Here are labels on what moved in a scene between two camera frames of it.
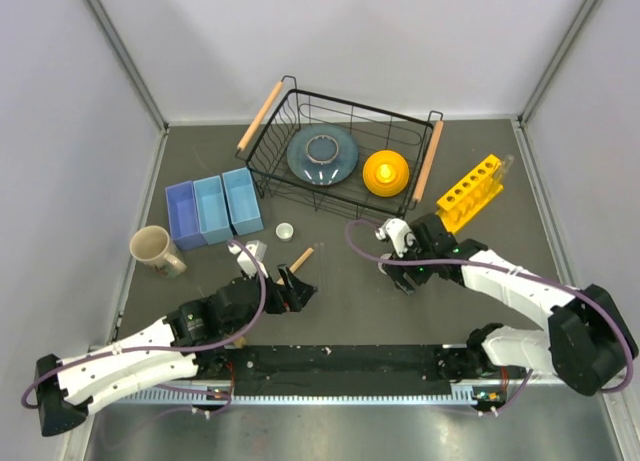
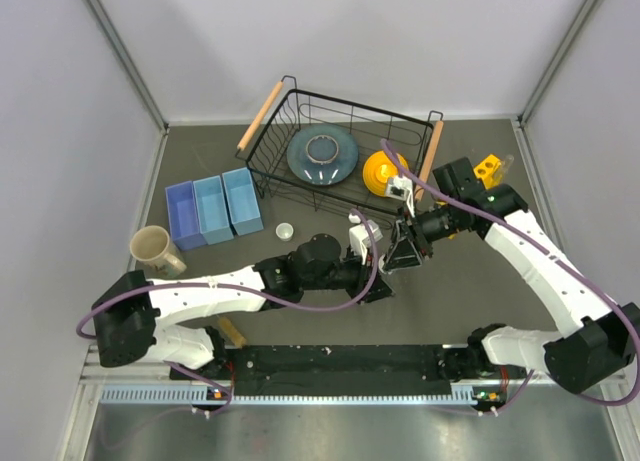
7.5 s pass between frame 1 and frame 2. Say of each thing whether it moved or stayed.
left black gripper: moved
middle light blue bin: stayed
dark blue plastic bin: stayed
